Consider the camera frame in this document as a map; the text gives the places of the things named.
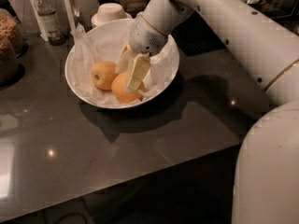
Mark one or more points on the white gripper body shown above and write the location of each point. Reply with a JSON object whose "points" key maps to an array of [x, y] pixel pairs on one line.
{"points": [[146, 38]]}

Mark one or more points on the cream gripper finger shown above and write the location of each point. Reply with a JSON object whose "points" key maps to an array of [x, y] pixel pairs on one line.
{"points": [[137, 70], [125, 61]]}

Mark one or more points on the orange fruit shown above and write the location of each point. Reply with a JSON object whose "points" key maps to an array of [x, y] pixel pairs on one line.
{"points": [[103, 74], [122, 95]]}

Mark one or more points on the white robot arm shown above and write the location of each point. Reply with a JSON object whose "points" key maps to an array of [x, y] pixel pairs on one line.
{"points": [[266, 189]]}

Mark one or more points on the large white bowl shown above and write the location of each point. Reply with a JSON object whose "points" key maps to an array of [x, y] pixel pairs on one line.
{"points": [[169, 59]]}

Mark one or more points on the white crumpled paper liner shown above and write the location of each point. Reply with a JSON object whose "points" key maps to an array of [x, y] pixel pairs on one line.
{"points": [[99, 50]]}

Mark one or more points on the large upturned white cup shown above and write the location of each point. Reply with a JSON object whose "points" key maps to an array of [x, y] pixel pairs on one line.
{"points": [[109, 12]]}

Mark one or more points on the black rubber bar mat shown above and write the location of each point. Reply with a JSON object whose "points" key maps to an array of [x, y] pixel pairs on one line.
{"points": [[194, 37]]}

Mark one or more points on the glass bottle black cap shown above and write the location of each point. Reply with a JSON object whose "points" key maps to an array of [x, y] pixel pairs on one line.
{"points": [[47, 13]]}

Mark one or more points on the white acrylic sign holder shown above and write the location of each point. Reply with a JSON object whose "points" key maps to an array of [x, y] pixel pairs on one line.
{"points": [[70, 13]]}

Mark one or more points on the lower cereal jar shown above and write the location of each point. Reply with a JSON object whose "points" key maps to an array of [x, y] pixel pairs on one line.
{"points": [[8, 61]]}

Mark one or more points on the cereal jar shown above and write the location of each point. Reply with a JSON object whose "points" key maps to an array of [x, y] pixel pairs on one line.
{"points": [[9, 28], [8, 61]]}

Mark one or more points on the upper cereal jar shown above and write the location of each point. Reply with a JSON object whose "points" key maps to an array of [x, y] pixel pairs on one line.
{"points": [[9, 28]]}

